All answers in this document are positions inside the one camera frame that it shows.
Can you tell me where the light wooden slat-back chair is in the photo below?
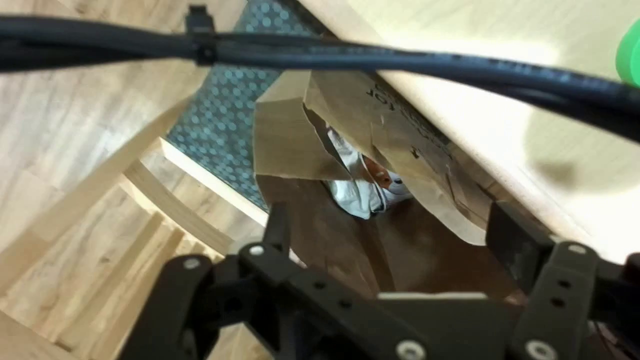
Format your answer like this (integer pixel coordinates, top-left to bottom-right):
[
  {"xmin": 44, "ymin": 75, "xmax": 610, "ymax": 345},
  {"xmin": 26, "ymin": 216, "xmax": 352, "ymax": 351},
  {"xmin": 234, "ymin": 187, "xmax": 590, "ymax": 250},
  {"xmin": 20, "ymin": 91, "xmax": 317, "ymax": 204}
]
[{"xmin": 0, "ymin": 97, "xmax": 307, "ymax": 360}]

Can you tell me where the green plastic lid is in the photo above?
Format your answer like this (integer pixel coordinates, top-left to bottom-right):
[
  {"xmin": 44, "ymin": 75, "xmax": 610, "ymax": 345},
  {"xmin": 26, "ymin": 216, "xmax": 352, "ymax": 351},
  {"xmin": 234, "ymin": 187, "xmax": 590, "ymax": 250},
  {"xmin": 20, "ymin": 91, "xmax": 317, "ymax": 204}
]
[{"xmin": 615, "ymin": 18, "xmax": 640, "ymax": 88}]

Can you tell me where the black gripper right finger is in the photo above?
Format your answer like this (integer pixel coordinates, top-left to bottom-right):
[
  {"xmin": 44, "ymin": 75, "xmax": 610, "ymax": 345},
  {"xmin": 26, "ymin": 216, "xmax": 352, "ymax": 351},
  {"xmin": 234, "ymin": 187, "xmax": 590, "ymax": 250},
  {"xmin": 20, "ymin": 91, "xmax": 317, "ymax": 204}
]
[{"xmin": 483, "ymin": 199, "xmax": 558, "ymax": 276}]

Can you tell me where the brown paper bag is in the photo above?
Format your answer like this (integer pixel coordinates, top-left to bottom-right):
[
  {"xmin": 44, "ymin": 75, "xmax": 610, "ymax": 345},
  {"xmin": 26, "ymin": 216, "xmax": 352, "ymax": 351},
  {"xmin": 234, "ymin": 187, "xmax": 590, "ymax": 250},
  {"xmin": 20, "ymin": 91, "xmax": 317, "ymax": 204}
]
[{"xmin": 251, "ymin": 68, "xmax": 535, "ymax": 302}]

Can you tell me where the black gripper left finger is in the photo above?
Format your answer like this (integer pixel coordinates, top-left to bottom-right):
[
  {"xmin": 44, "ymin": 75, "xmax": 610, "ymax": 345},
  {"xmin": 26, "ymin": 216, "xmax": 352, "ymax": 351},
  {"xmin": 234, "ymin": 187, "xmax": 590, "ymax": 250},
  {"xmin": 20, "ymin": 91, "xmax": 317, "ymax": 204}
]
[{"xmin": 261, "ymin": 199, "xmax": 294, "ymax": 258}]

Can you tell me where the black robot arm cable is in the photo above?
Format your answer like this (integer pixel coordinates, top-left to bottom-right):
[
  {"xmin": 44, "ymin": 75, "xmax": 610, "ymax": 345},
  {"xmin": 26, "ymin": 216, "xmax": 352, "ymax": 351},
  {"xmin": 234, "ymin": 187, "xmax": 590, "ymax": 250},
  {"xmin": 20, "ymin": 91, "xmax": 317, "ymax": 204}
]
[{"xmin": 0, "ymin": 4, "xmax": 640, "ymax": 129}]

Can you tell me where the blue-grey patterned rug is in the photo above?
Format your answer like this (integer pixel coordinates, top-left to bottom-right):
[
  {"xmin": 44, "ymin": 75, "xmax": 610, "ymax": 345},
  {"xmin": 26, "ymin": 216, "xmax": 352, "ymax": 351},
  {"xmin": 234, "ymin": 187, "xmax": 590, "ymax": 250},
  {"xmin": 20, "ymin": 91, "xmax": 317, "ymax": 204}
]
[{"xmin": 163, "ymin": 0, "xmax": 336, "ymax": 211}]

